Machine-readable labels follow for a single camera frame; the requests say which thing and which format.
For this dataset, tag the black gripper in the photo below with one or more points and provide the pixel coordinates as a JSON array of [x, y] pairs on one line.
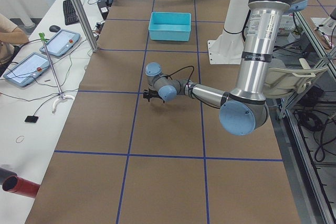
[[152, 94]]

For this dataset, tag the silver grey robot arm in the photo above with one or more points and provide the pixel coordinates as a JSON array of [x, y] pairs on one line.
[[243, 109]]

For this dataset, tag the light blue plastic bin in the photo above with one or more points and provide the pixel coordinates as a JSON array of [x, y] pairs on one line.
[[170, 26]]

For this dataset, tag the black power adapter box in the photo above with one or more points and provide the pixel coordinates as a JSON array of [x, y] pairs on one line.
[[103, 9]]

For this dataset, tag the far teach pendant tablet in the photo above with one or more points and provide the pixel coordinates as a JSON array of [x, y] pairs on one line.
[[61, 42]]

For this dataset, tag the teach pendant tablet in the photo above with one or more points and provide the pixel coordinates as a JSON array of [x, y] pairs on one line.
[[61, 42], [28, 70]]

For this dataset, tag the black keyboard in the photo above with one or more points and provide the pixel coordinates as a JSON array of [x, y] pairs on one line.
[[69, 11]]

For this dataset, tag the black computer mouse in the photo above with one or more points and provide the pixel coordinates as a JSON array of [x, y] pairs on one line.
[[54, 28]]

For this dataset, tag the small black square pad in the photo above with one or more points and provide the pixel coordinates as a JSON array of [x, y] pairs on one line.
[[31, 119]]

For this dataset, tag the metal rod white stand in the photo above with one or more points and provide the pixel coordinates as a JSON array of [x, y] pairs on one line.
[[61, 96]]

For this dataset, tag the near teach pendant tablet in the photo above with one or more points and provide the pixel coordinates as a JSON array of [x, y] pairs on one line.
[[28, 70]]

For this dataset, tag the white plastic chair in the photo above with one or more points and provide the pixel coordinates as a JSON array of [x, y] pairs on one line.
[[281, 82]]

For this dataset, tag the seated person in beige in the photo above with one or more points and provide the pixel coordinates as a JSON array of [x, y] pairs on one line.
[[11, 37]]

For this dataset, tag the white labelled box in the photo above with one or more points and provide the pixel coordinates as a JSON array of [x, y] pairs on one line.
[[286, 25]]

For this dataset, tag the red black tube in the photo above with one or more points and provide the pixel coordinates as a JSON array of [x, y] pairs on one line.
[[12, 183]]

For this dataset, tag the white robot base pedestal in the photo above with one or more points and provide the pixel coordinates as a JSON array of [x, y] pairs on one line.
[[228, 47]]

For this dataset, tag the aluminium frame post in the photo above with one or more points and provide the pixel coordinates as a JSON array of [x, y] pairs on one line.
[[85, 24]]

